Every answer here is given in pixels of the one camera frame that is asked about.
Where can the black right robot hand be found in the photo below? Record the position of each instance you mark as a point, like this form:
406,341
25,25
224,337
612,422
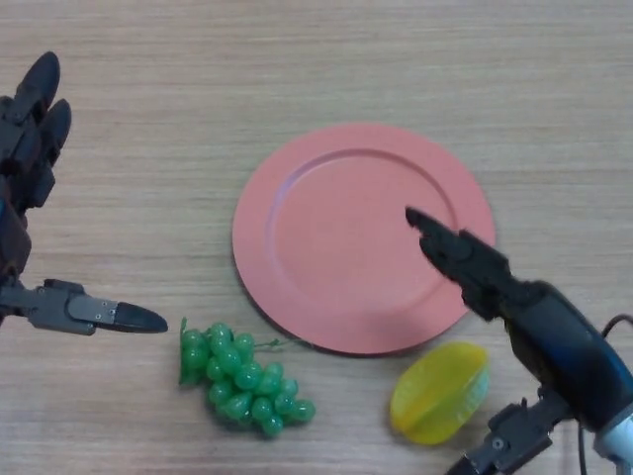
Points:
564,346

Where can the green grape bunch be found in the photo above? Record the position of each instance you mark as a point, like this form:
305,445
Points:
242,381

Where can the yellow starfruit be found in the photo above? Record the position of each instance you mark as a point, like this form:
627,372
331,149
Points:
435,396

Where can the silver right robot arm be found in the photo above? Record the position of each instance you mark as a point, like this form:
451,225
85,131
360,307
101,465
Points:
618,440

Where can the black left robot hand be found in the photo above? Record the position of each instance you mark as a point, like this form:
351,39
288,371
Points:
20,148

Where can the pink round plate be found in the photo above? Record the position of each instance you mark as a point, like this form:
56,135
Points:
356,237

